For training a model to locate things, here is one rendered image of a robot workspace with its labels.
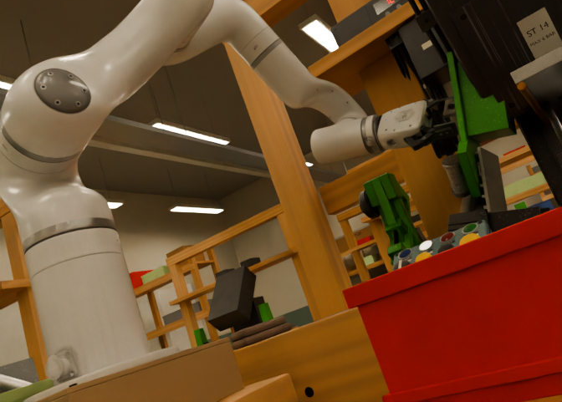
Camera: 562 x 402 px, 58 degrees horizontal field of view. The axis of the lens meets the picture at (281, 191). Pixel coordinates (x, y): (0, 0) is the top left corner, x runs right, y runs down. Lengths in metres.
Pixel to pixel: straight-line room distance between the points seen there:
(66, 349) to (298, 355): 0.36
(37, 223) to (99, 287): 0.12
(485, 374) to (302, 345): 0.46
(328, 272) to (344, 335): 0.70
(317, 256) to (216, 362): 0.84
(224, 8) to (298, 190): 0.63
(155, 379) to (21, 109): 0.37
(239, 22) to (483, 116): 0.53
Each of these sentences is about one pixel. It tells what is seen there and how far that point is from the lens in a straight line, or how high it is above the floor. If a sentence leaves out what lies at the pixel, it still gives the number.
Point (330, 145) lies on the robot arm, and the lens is 1.14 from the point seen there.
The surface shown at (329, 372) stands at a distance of 0.84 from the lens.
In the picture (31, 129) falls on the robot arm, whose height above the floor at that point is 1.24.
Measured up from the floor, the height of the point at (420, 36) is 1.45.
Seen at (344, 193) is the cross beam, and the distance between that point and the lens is 1.56.
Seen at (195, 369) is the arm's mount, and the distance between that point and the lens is 0.68.
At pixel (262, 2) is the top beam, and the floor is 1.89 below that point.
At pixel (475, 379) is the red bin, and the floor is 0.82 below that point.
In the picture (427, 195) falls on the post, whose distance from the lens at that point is 1.38.
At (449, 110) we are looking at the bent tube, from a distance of 1.07.
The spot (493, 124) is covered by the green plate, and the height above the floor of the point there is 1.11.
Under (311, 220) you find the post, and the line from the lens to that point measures 1.51.
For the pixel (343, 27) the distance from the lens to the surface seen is 1.47.
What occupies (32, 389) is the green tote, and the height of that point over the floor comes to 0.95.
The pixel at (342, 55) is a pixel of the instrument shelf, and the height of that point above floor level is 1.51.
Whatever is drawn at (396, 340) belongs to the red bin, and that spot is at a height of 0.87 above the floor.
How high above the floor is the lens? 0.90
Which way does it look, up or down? 14 degrees up
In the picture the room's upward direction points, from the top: 20 degrees counter-clockwise
